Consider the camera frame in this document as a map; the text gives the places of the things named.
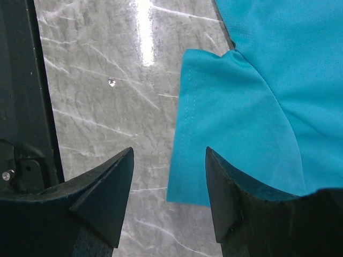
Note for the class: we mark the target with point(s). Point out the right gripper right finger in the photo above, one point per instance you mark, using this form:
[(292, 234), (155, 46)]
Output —
[(251, 218)]

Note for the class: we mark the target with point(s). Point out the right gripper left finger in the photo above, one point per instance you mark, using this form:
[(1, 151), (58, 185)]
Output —
[(81, 217)]

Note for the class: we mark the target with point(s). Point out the teal t shirt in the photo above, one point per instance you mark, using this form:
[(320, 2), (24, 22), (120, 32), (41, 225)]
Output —
[(271, 107)]

